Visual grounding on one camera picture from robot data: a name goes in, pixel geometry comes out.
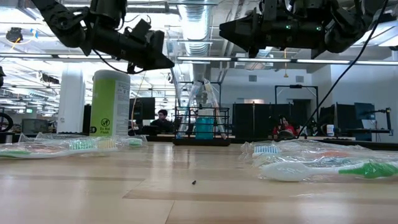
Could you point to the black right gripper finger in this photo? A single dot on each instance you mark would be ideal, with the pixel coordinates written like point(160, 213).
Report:
point(242, 31)

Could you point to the grey purple toothbrush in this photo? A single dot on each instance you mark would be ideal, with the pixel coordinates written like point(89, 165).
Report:
point(298, 146)

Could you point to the dark desk monitor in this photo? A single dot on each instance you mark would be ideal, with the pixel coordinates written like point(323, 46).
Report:
point(365, 113)

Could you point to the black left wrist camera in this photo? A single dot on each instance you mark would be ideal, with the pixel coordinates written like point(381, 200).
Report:
point(140, 28)

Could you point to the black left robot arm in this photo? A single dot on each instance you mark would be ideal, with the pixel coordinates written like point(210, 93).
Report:
point(109, 40)

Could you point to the black ceiling camera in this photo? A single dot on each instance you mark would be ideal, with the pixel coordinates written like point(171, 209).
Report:
point(14, 34)

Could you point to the black background monitor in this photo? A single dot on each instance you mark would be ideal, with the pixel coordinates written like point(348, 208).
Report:
point(144, 109)

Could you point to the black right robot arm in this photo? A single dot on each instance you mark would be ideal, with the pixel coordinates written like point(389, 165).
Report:
point(342, 28)

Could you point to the packaged toothbrushes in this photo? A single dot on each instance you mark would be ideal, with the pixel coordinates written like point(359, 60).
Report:
point(214, 101)
point(107, 144)

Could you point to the white green wipes canister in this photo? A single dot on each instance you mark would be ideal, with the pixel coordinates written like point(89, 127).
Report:
point(109, 105)

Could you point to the small teal bottle white cap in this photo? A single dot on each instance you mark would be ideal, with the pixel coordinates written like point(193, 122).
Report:
point(198, 127)

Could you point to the white square column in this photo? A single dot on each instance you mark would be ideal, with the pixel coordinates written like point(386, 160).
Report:
point(71, 99)

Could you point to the black aluminium table frame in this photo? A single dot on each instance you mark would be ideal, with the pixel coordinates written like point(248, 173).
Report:
point(155, 138)

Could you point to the white cup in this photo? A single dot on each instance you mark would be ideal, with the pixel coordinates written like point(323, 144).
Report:
point(330, 130)

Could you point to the black stand frame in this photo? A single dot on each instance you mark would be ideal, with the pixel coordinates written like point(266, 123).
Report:
point(295, 86)

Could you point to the long ceiling light strip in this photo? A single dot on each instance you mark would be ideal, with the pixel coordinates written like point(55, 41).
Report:
point(140, 57)

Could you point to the blue bottle white cap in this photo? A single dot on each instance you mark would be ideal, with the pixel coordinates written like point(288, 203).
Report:
point(209, 127)

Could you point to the black partition curtain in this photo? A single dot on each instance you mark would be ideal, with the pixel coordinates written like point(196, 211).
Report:
point(258, 119)

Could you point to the silver ventilation duct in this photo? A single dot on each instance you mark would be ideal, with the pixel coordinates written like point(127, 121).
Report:
point(196, 28)

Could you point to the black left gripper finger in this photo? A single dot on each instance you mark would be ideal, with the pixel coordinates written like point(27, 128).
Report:
point(161, 56)

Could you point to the person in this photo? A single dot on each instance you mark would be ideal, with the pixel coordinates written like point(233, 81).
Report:
point(161, 123)
point(284, 129)

